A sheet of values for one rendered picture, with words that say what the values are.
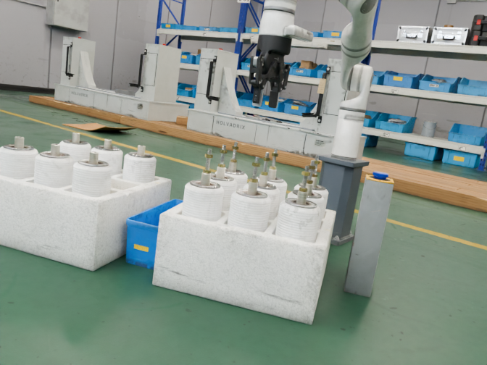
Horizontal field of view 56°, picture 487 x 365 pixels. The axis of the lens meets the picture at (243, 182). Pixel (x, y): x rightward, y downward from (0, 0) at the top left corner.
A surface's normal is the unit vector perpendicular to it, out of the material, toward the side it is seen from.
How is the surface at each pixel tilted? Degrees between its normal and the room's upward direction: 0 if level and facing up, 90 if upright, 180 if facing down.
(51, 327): 0
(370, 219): 90
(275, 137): 90
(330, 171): 90
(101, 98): 90
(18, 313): 0
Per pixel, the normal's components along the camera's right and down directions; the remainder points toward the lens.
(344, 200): 0.14, 0.22
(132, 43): 0.79, 0.23
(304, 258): -0.26, 0.15
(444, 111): -0.59, 0.07
